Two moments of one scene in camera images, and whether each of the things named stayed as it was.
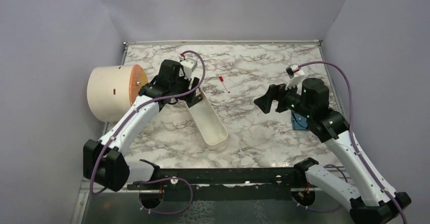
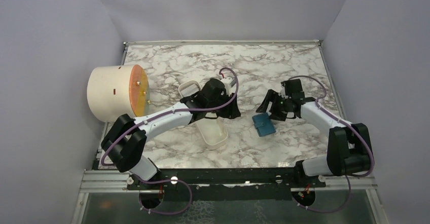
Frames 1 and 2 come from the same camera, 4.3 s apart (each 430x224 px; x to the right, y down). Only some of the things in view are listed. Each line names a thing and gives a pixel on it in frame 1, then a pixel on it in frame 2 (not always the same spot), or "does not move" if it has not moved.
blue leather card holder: [299, 122] to [263, 124]
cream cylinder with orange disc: [112, 89] does not move
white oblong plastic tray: [210, 125] does not move
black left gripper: [187, 82] to [231, 111]
